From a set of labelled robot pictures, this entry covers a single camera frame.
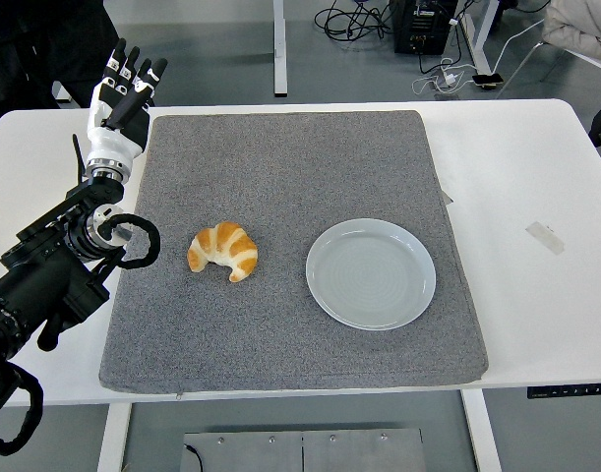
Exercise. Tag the grey metal plate with screws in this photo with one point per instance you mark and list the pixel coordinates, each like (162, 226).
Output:
(305, 452)

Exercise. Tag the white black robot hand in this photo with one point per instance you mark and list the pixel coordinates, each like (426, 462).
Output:
(114, 142)

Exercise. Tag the black computer box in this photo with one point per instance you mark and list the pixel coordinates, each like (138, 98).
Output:
(423, 27)

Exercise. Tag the black table control panel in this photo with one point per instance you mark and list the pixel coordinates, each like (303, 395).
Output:
(570, 391)

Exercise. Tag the clear tape strip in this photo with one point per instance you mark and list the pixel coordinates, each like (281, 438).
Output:
(545, 237)

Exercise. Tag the golden croissant bread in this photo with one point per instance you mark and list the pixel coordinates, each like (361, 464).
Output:
(231, 246)

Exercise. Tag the small grey mat tag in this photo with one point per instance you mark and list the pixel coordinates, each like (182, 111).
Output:
(447, 196)

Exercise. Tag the white background desk leg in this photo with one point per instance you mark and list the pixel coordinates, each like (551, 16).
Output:
(279, 49)
(479, 44)

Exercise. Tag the white table leg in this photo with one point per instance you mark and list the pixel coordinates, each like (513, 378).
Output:
(481, 432)
(114, 437)

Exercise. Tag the person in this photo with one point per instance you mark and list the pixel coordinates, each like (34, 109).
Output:
(34, 49)

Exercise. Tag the grey fabric mat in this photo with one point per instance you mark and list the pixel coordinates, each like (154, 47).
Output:
(280, 172)

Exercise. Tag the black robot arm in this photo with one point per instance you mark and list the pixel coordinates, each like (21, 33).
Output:
(44, 275)

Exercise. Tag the beige padded jacket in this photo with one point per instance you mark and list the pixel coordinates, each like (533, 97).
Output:
(580, 24)

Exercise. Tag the smartphone on floor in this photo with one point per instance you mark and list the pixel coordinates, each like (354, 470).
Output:
(488, 79)

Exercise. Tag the pale grey round plate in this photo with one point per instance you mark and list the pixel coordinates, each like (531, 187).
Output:
(371, 275)

